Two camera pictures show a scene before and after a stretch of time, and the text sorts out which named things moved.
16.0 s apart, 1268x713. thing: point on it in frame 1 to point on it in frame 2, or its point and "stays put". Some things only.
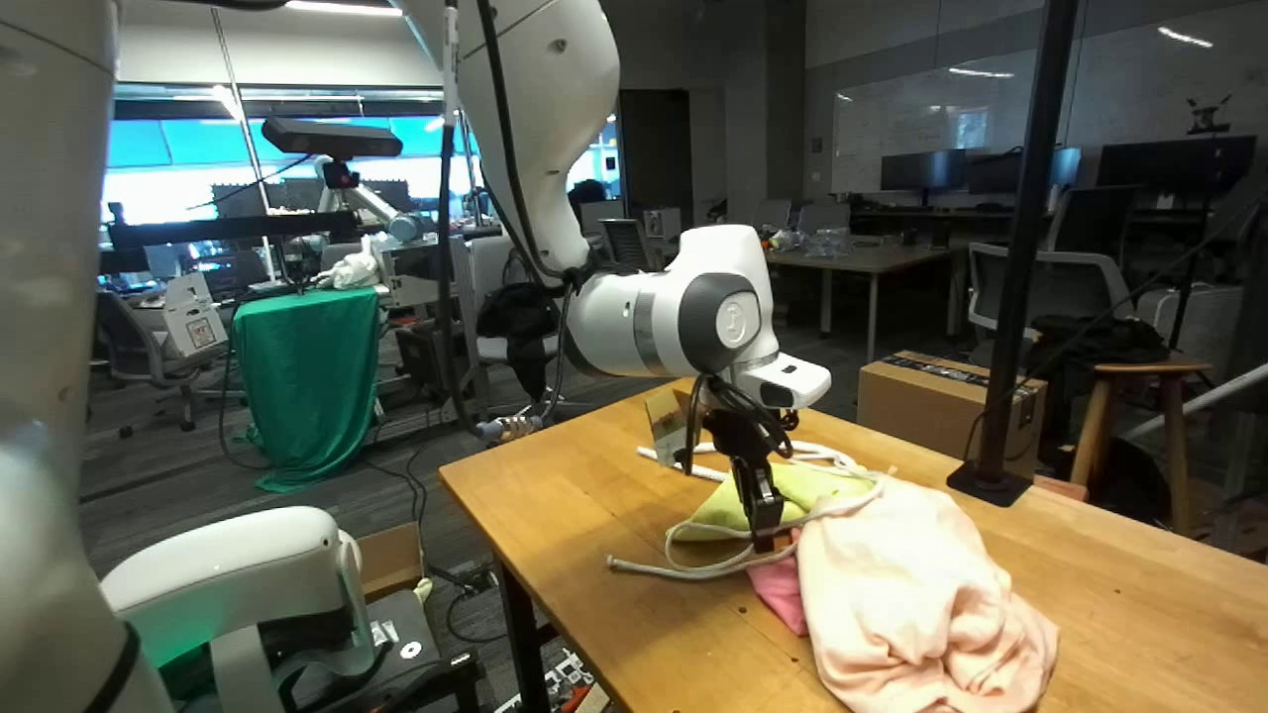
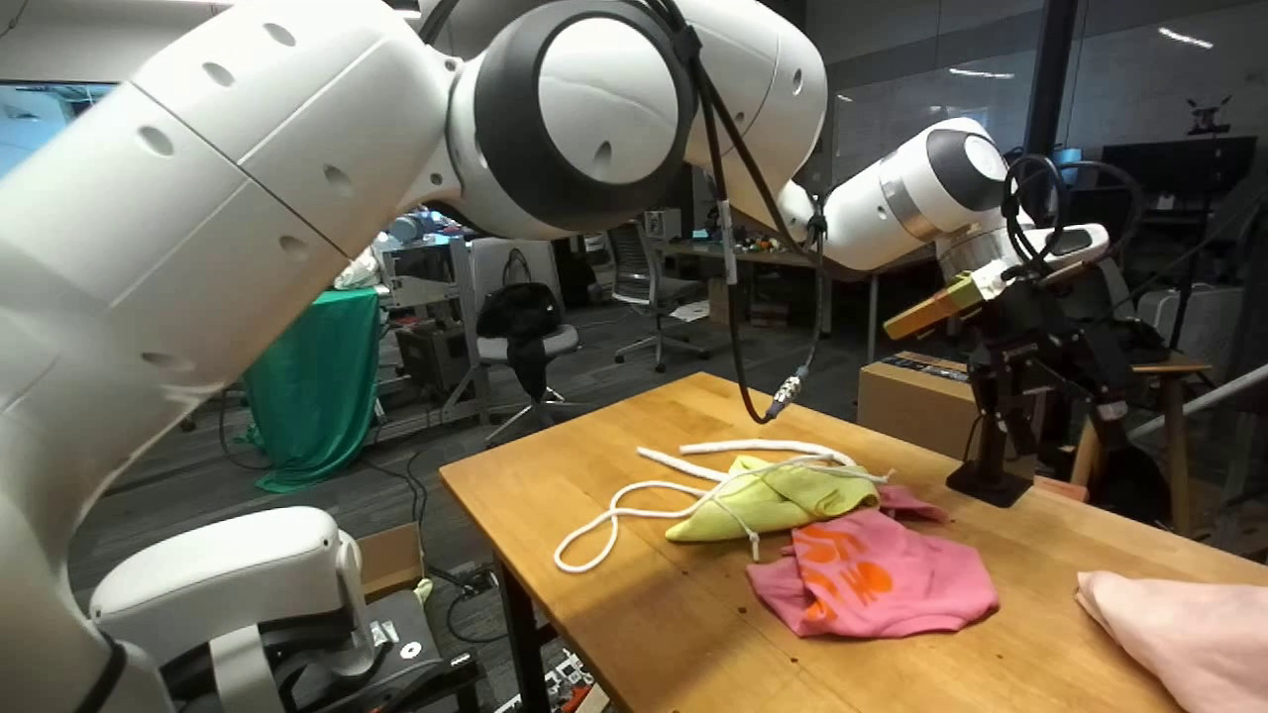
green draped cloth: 310,373 stays put
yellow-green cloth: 812,490 stays put
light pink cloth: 909,613 to 1210,638
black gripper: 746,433 to 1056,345
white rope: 759,558 to 682,485
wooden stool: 1092,428 stays put
